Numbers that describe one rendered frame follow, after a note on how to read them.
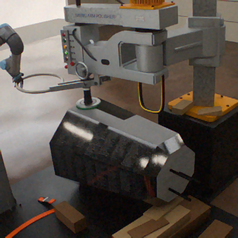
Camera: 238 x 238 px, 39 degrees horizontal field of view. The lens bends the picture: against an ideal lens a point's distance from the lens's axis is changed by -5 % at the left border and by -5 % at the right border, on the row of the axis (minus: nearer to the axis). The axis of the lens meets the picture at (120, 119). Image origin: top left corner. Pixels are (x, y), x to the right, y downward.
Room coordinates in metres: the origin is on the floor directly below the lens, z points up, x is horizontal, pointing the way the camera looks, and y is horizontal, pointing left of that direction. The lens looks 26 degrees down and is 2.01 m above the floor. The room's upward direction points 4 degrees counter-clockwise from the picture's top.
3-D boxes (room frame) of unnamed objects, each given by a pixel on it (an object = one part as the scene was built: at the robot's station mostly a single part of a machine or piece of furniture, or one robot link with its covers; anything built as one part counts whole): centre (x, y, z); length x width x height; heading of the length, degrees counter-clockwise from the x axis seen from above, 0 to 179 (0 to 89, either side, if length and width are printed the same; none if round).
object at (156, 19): (2.60, 0.00, 1.62); 0.96 x 0.25 x 0.17; 50
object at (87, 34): (2.77, 0.21, 1.32); 0.36 x 0.22 x 0.45; 50
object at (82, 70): (2.66, 0.26, 1.20); 0.15 x 0.10 x 0.15; 50
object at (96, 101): (2.83, 0.27, 0.84); 0.21 x 0.21 x 0.01
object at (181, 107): (2.68, -0.53, 0.81); 0.20 x 0.10 x 0.05; 140
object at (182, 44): (2.68, -0.59, 1.36); 0.74 x 0.34 x 0.25; 128
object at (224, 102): (2.81, -0.75, 0.76); 0.49 x 0.49 x 0.05; 42
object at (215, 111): (2.57, -0.74, 0.80); 0.20 x 0.10 x 0.05; 79
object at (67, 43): (2.78, 0.40, 1.37); 0.08 x 0.03 x 0.28; 50
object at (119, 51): (2.56, -0.02, 1.30); 0.74 x 0.23 x 0.49; 50
